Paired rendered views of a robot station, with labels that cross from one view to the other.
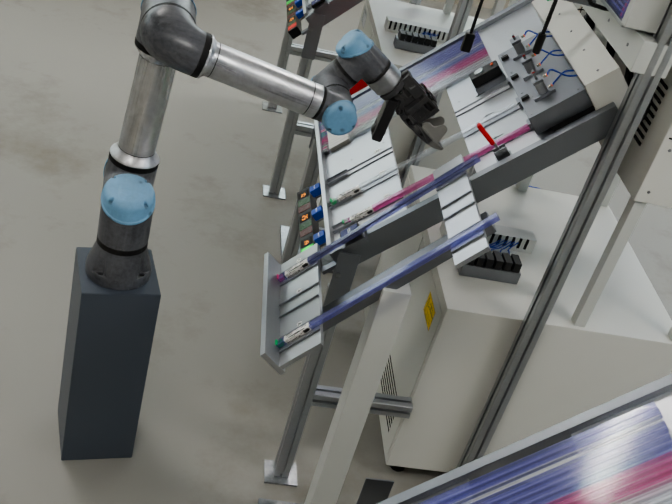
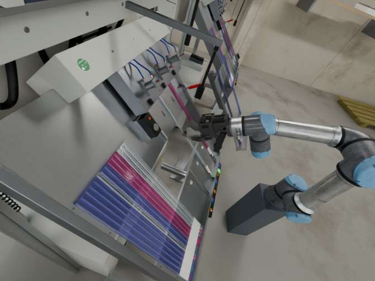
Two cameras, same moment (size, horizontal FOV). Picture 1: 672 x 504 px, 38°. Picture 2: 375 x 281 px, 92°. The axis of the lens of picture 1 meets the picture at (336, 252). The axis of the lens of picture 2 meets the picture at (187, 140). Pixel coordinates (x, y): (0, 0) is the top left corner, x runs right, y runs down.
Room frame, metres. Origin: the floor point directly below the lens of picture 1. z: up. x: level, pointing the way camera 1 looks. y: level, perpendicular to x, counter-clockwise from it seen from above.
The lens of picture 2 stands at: (2.66, -0.02, 1.49)
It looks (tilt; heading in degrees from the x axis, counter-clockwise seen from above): 46 degrees down; 193
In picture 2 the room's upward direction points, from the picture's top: 23 degrees clockwise
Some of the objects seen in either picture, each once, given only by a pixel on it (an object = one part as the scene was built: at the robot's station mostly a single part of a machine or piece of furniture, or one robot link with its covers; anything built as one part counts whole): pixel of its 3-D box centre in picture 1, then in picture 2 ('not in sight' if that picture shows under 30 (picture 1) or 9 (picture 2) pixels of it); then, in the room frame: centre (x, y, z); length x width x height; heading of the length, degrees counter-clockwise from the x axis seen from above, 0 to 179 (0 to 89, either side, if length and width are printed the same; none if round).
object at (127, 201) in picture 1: (126, 210); (292, 187); (1.80, 0.48, 0.72); 0.13 x 0.12 x 0.14; 17
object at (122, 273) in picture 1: (120, 253); (279, 194); (1.80, 0.48, 0.60); 0.15 x 0.15 x 0.10
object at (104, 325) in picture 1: (105, 357); (252, 212); (1.80, 0.48, 0.28); 0.18 x 0.18 x 0.55; 25
